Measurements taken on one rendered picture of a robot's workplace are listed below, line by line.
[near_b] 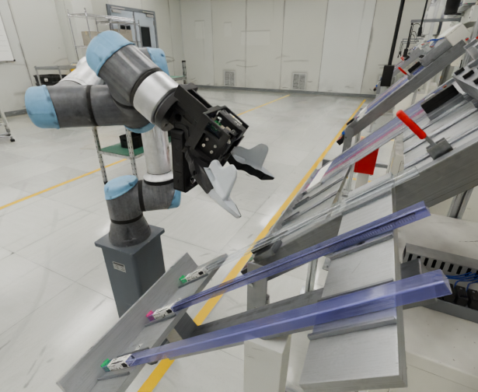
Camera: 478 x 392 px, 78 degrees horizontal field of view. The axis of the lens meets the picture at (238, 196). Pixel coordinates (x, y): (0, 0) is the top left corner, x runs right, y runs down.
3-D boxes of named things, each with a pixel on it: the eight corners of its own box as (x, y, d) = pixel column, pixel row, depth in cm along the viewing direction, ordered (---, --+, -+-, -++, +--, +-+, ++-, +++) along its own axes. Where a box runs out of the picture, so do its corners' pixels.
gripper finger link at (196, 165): (203, 187, 40) (186, 143, 45) (198, 194, 41) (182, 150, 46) (230, 189, 43) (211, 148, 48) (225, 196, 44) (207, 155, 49)
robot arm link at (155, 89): (127, 113, 46) (159, 106, 53) (148, 133, 46) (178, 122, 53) (143, 72, 42) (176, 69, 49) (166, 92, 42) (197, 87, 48)
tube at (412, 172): (183, 284, 65) (179, 280, 65) (186, 280, 67) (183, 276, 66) (420, 175, 37) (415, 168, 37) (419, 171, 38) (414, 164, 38)
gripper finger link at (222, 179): (241, 194, 36) (216, 143, 41) (218, 222, 40) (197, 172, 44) (259, 196, 38) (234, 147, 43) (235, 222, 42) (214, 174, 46)
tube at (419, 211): (150, 321, 56) (146, 316, 56) (155, 316, 58) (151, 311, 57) (430, 215, 28) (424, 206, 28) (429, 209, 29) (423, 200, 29)
